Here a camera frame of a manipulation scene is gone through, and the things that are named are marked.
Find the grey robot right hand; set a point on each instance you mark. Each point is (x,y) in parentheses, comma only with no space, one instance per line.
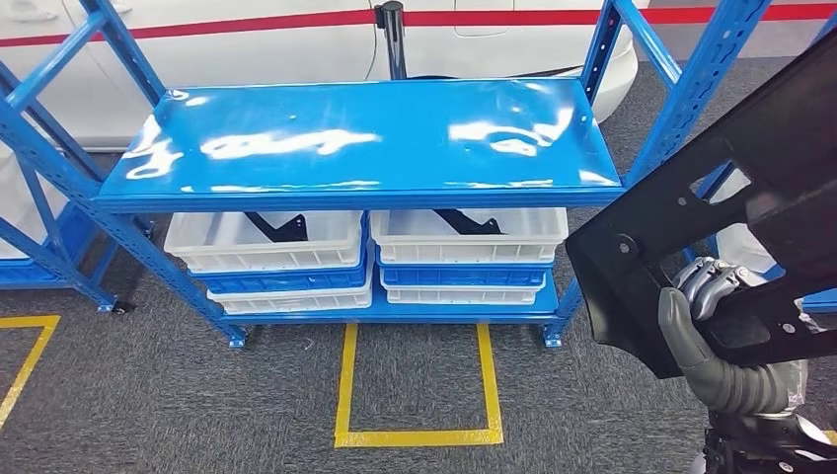
(680,327)

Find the black plastic plate part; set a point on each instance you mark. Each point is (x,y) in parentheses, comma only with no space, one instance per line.
(654,216)

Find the blue plastic crate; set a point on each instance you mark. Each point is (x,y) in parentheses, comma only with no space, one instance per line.
(458,277)
(281,281)

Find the yellow floor tape square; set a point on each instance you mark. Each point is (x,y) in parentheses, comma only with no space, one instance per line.
(418,437)
(33,322)

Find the white car body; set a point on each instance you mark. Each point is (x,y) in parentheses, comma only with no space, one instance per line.
(229,59)

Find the black metal bracket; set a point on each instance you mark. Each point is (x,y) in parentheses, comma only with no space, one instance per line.
(288,232)
(471,226)

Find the black stanchion post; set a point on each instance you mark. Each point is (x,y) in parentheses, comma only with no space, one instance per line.
(392,46)

